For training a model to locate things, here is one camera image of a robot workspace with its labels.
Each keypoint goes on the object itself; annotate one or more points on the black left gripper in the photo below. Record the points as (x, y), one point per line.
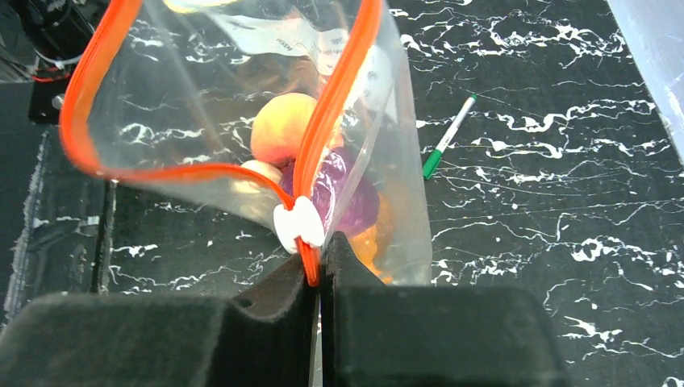
(59, 32)

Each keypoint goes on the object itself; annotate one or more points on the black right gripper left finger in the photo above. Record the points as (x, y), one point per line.
(262, 337)

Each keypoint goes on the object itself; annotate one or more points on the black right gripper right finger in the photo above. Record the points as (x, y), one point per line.
(406, 335)

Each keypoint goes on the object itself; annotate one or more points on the magenta purple food piece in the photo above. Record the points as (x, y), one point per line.
(339, 207)

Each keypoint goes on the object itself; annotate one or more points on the orange peach fruit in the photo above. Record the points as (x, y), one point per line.
(279, 127)

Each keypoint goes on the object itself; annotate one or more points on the clear zip bag red zipper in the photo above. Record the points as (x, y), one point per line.
(166, 92)

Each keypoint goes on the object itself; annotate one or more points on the yellow orange food piece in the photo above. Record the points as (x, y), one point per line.
(371, 245)

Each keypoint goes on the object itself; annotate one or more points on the green white marker pen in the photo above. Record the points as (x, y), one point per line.
(431, 163)

